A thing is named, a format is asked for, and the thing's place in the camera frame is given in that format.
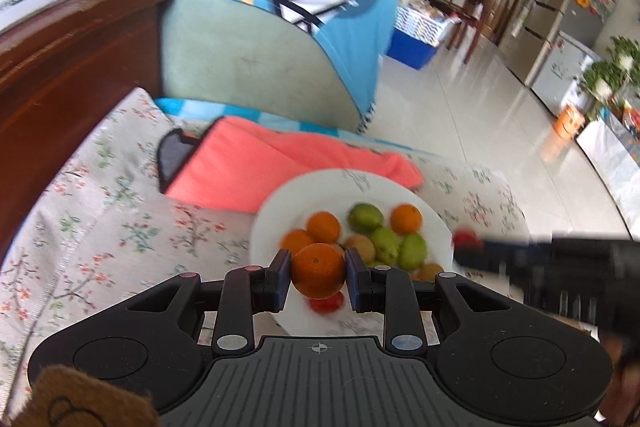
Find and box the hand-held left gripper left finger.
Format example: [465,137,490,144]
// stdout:
[125,249,292,357]

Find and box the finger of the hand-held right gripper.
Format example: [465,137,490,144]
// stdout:
[452,237,553,275]

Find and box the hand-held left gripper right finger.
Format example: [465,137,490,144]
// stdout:
[346,248,521,353]

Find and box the brown kiwi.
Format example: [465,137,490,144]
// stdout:
[344,234,377,260]
[415,262,446,283]

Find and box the orange mandarin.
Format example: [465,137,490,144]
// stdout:
[306,212,342,244]
[281,229,317,258]
[390,204,423,236]
[291,243,347,299]

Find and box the red cherry tomato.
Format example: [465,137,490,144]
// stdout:
[452,231,481,250]
[309,292,345,314]

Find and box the green mango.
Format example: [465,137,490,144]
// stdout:
[398,233,429,271]

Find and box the white plate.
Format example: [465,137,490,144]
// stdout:
[249,168,458,338]

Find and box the white covered table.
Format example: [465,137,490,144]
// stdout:
[575,107,640,233]

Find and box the pink cloth with black trim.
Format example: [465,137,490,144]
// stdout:
[159,117,426,214]

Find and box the orange bucket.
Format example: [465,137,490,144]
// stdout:
[555,104,586,138]

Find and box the white freezer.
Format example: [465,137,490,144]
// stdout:
[525,31,601,115]

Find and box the floral tablecloth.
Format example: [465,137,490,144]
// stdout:
[0,87,531,413]

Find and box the potted green plant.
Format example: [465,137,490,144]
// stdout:
[607,36,640,73]
[580,60,631,108]

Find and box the blue plastic crate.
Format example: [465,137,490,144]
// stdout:
[387,27,441,70]

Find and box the white plastic basket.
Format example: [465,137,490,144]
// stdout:
[395,4,463,48]

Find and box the brown plush fabric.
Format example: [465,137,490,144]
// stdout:
[10,366,161,427]

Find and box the brown wooden headboard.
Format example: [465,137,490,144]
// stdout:
[0,0,176,258]

